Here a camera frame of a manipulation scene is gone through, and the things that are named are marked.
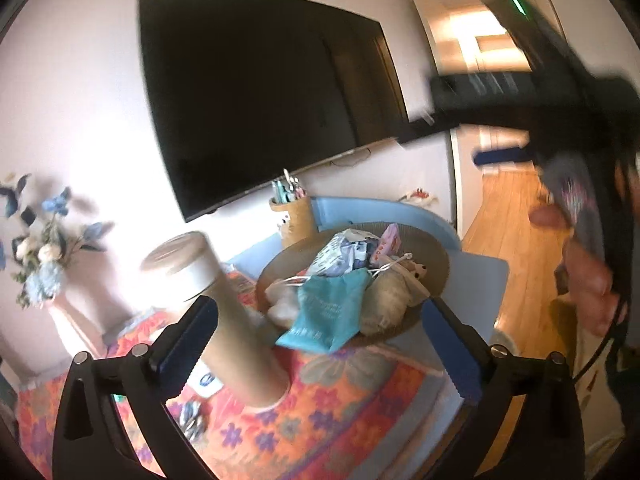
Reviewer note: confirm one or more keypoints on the floral tablecloth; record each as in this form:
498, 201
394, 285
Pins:
340, 411

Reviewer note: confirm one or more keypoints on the blue white patterned packet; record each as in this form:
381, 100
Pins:
347, 251

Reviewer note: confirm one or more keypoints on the black television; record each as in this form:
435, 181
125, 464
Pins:
241, 90

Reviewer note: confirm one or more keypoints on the white ribbed vase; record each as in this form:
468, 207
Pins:
76, 332

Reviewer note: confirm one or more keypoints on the woven round basket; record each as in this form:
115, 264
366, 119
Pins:
425, 248

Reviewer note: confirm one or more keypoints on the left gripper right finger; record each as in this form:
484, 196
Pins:
547, 441

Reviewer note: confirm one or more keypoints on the blue plaid bow hair clip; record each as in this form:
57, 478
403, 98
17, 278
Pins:
191, 421

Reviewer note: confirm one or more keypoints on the pink snack packet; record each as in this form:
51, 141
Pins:
388, 245

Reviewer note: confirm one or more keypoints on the beige cylinder tube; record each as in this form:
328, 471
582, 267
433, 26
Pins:
184, 268

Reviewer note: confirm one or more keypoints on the person's right hand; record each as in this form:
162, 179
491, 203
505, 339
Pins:
589, 279

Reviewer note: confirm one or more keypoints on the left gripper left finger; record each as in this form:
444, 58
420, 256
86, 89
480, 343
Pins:
90, 440

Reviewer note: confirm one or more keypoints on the white plush with blue bow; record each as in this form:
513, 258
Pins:
396, 286

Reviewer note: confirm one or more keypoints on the woven pen holder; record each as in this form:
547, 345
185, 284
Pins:
291, 206

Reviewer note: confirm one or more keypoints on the blue artificial flowers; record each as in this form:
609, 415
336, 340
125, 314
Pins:
37, 259

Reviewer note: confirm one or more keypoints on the teal pouch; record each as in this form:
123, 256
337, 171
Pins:
329, 312

